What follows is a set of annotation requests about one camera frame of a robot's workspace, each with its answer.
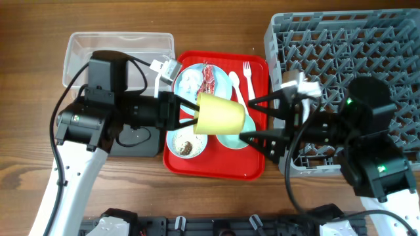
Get red serving tray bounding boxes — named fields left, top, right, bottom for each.
left=163, top=50, right=268, bottom=180

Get white napkin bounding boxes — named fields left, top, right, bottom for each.
left=179, top=69, right=203, bottom=94

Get light blue bowl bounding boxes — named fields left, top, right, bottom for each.
left=166, top=125, right=207, bottom=159

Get rice and food scraps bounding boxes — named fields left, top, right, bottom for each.
left=172, top=132, right=205, bottom=158

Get green bowl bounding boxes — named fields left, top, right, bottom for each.
left=216, top=115, right=256, bottom=149

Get white plastic fork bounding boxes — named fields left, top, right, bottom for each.
left=243, top=62, right=256, bottom=100

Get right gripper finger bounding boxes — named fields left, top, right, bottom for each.
left=239, top=128, right=289, bottom=164
left=248, top=90, right=287, bottom=120

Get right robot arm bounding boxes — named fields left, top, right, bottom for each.
left=240, top=77, right=419, bottom=235

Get red snack wrapper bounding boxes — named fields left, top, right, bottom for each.
left=196, top=64, right=215, bottom=96

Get clear plastic bin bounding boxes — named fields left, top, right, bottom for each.
left=62, top=31, right=175, bottom=98

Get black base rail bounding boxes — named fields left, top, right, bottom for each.
left=78, top=204, right=368, bottom=236

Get yellow cup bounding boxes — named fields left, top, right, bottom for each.
left=193, top=93, right=245, bottom=135

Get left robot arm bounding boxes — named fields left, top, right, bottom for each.
left=30, top=50, right=200, bottom=235

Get right black cable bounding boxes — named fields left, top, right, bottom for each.
left=283, top=94, right=420, bottom=236

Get light blue plate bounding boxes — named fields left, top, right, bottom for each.
left=173, top=63, right=232, bottom=103

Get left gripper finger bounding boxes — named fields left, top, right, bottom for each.
left=177, top=95, right=200, bottom=111
left=178, top=118, right=198, bottom=128

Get black waste tray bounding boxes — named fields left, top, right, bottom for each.
left=110, top=125, right=161, bottom=157

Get grey dishwasher rack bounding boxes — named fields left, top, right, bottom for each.
left=264, top=9, right=419, bottom=170

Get white plastic spoon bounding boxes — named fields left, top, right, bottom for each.
left=228, top=71, right=249, bottom=115

